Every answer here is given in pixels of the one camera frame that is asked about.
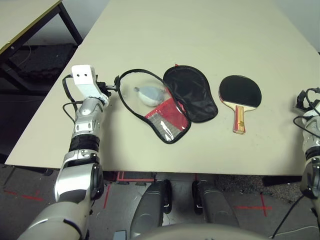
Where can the red black paddle case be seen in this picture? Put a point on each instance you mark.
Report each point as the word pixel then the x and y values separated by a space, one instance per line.
pixel 195 100

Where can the grey robot leg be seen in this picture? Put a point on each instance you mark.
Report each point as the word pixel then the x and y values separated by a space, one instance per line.
pixel 215 207
pixel 147 207

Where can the black foam floor mat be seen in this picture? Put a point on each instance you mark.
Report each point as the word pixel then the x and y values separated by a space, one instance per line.
pixel 45 62

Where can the grey robot torso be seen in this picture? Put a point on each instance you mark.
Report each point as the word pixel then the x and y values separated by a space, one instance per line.
pixel 200 233

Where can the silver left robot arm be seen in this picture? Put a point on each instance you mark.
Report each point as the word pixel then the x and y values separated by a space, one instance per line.
pixel 82 117

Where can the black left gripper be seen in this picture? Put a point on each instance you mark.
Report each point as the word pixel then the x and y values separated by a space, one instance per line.
pixel 103 87

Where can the small grey floor pad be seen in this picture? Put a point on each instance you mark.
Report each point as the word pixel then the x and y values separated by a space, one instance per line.
pixel 121 236

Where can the black rubber ping-pong paddle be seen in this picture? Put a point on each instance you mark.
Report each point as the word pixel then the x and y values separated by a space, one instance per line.
pixel 240 91

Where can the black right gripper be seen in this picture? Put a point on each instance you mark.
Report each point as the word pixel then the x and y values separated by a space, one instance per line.
pixel 300 100

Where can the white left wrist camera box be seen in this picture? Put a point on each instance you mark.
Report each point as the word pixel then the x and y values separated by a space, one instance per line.
pixel 82 77

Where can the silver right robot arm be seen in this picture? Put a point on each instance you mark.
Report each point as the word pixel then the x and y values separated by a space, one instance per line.
pixel 311 130

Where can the grey robot right leg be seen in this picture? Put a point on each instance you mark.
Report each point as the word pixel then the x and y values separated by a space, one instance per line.
pixel 215 207

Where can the grey robot left leg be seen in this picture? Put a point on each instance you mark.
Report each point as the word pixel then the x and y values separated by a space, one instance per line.
pixel 147 207

